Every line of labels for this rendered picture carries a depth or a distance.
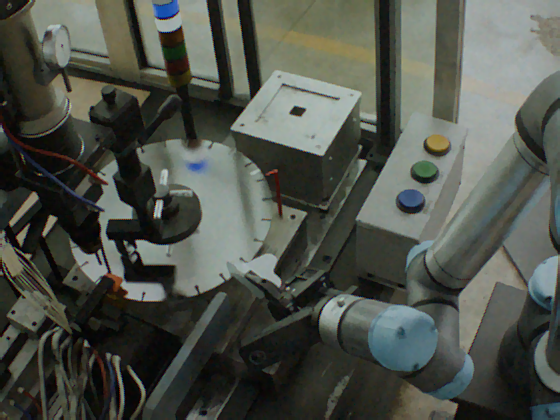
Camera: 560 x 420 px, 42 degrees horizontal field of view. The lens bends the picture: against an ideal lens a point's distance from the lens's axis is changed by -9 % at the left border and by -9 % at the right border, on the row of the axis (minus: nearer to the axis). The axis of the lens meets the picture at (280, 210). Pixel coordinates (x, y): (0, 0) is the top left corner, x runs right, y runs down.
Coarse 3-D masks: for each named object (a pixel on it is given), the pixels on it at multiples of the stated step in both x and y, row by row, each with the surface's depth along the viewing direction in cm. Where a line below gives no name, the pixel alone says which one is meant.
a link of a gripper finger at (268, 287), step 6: (252, 270) 110; (246, 276) 109; (252, 276) 109; (258, 276) 109; (252, 282) 109; (258, 282) 107; (264, 282) 108; (270, 282) 107; (264, 288) 107; (270, 288) 106; (276, 288) 107; (270, 294) 106; (276, 294) 106; (270, 300) 107; (276, 300) 106
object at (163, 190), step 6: (162, 174) 121; (162, 180) 120; (156, 186) 118; (162, 186) 118; (168, 186) 118; (156, 192) 118; (162, 192) 118; (168, 192) 118; (174, 192) 118; (180, 192) 118; (186, 192) 118; (156, 198) 117; (162, 198) 117; (168, 198) 118; (156, 204) 117; (162, 204) 117; (168, 204) 119; (156, 210) 116; (156, 216) 115
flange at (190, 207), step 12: (192, 192) 123; (180, 204) 121; (192, 204) 121; (132, 216) 121; (168, 216) 119; (180, 216) 120; (192, 216) 120; (168, 228) 119; (180, 228) 118; (192, 228) 119; (156, 240) 118; (168, 240) 118
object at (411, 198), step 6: (402, 192) 126; (408, 192) 126; (414, 192) 126; (402, 198) 126; (408, 198) 125; (414, 198) 125; (420, 198) 125; (402, 204) 125; (408, 204) 125; (414, 204) 125; (420, 204) 125
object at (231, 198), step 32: (160, 160) 130; (192, 160) 129; (224, 160) 128; (224, 192) 124; (256, 192) 123; (224, 224) 120; (256, 224) 119; (160, 256) 116; (192, 256) 116; (224, 256) 116; (128, 288) 113; (160, 288) 113; (192, 288) 112
